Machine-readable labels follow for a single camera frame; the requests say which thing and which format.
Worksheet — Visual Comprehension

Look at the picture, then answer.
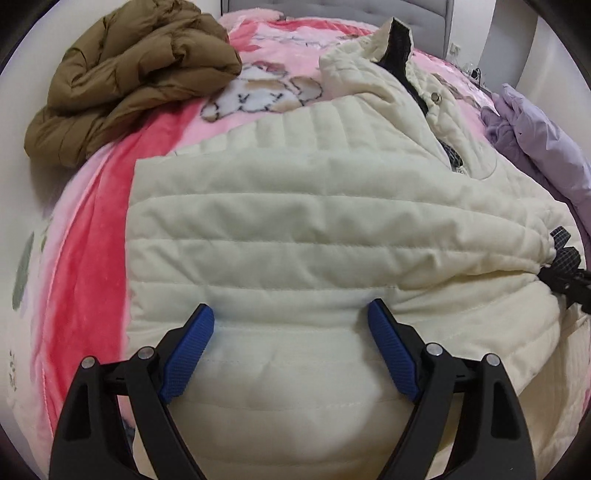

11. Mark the cream quilted jacket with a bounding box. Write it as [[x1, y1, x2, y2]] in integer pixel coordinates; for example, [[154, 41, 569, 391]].
[[126, 20, 590, 479]]

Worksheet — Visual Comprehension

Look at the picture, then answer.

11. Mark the pink cartoon blanket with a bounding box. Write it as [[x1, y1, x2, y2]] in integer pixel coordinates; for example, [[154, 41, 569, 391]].
[[1, 7, 492, 478]]

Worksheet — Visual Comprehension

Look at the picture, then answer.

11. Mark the folded purple garment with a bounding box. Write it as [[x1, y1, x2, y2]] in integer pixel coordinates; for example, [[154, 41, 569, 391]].
[[481, 84, 590, 239]]

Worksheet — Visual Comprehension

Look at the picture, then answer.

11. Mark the white nightstand with clutter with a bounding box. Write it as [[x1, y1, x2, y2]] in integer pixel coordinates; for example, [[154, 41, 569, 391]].
[[449, 42, 486, 89]]

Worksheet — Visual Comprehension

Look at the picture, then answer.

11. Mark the brown puffer jacket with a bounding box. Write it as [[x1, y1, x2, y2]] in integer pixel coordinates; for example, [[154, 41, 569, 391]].
[[24, 1, 242, 168]]

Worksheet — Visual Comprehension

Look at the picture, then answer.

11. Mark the grey upholstered headboard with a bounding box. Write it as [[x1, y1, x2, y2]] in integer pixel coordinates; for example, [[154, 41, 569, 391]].
[[221, 0, 455, 58]]

